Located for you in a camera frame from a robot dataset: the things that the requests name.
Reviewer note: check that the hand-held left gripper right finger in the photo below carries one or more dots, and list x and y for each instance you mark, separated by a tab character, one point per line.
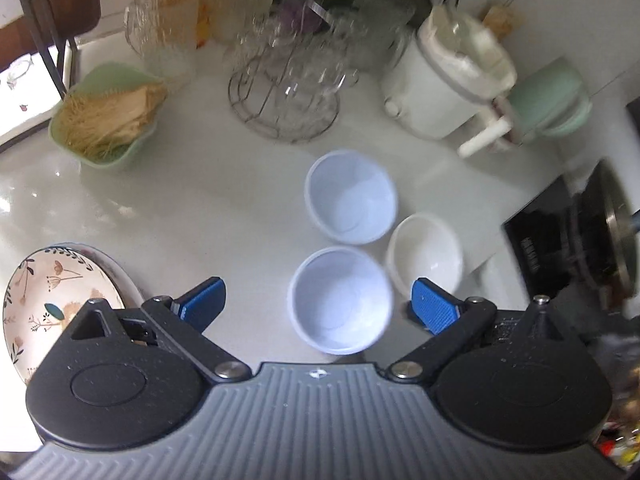
435	307

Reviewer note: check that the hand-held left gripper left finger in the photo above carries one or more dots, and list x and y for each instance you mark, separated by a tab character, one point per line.
202	300

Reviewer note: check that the small white bowl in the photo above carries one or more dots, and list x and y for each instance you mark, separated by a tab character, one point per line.
425	255

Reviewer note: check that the light blue bowl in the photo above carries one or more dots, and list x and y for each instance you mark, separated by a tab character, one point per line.
340	300
350	195

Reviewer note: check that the cream floral plate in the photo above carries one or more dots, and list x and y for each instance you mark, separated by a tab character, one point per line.
45	290

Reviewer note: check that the black induction cooktop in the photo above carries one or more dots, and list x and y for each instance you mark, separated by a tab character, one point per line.
540	245

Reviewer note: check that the steel pot with lid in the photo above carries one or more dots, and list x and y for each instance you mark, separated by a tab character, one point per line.
610	225

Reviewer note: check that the dried noodles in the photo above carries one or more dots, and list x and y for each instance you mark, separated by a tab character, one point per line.
105	120

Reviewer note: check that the white rice cooker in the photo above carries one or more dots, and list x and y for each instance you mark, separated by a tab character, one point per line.
440	90

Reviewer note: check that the green plastic basket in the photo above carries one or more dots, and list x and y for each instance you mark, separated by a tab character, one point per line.
110	75

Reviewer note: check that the set of clear glass cups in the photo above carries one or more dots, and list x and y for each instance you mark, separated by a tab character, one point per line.
300	75

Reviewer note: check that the clear glass mug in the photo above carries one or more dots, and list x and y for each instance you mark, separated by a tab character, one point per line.
160	45

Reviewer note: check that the white drip tray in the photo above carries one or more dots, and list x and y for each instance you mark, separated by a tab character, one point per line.
25	95

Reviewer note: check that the clear glass pitcher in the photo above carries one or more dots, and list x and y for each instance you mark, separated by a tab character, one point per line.
382	20

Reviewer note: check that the black dish rack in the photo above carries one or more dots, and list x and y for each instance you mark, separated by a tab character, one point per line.
45	50

